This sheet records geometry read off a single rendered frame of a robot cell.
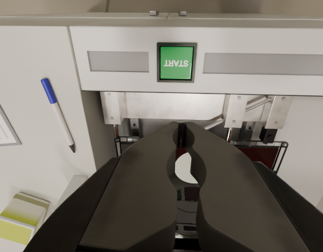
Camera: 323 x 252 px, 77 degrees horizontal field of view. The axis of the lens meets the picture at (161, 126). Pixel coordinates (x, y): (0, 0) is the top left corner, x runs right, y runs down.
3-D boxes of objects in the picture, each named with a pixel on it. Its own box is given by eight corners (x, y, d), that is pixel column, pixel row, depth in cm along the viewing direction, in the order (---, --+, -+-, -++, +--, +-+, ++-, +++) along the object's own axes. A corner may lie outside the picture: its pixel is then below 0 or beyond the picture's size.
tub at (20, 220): (46, 219, 49) (29, 247, 43) (14, 209, 48) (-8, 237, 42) (52, 201, 46) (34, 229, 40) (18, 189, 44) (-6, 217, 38)
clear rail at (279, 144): (285, 145, 44) (288, 149, 43) (115, 139, 46) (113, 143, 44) (287, 140, 43) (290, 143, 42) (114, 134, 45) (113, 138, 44)
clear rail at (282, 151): (249, 240, 62) (250, 244, 61) (244, 239, 62) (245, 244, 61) (287, 140, 43) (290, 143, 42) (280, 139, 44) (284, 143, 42)
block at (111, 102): (123, 118, 44) (120, 125, 41) (108, 117, 44) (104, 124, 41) (120, 82, 40) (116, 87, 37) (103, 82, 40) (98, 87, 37)
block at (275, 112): (276, 122, 43) (282, 129, 40) (259, 122, 43) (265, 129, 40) (288, 85, 39) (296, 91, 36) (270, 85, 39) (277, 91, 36)
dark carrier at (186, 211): (245, 239, 61) (245, 241, 61) (132, 234, 63) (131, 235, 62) (277, 146, 44) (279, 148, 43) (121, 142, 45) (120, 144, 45)
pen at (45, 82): (75, 153, 37) (44, 79, 30) (70, 154, 37) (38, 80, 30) (78, 150, 38) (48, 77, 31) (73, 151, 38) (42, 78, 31)
